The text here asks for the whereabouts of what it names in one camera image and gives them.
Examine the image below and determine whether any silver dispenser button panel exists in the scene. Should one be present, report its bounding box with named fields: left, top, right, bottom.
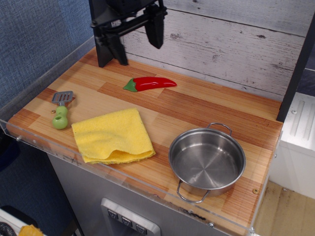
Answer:
left=100, top=198, right=161, bottom=236

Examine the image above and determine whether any black vertical post left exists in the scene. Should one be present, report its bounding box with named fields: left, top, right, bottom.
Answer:
left=89, top=0, right=114, bottom=67

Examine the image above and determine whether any green handled toy spatula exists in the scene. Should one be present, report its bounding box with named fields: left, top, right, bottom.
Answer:
left=52, top=91, right=73, bottom=130

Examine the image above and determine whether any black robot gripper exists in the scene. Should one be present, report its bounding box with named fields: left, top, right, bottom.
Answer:
left=91, top=0, right=167, bottom=65

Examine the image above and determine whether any black vertical post right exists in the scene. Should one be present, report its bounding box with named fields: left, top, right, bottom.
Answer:
left=276, top=15, right=315, bottom=122

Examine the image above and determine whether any white ribbed appliance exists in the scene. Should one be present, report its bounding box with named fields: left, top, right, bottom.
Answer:
left=269, top=92, right=315, bottom=198

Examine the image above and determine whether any yellow cloth bottom corner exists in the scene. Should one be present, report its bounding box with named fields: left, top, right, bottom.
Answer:
left=18, top=225, right=44, bottom=236

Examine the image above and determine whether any yellow folded towel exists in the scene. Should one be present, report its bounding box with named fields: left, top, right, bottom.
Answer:
left=71, top=108, right=156, bottom=165

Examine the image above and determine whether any clear acrylic table guard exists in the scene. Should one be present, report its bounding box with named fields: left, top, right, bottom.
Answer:
left=0, top=39, right=282, bottom=236

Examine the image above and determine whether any silver toy fridge cabinet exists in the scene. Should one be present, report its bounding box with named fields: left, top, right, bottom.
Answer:
left=48, top=155, right=225, bottom=236

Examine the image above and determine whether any red toy chili pepper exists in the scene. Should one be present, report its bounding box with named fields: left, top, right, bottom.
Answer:
left=123, top=77, right=177, bottom=92

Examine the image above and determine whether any steel pot with handles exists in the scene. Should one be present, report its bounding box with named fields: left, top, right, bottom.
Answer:
left=168, top=122, right=246, bottom=204

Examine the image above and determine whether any black vertical post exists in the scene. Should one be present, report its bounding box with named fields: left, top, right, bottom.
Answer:
left=89, top=0, right=114, bottom=67
left=276, top=15, right=315, bottom=122

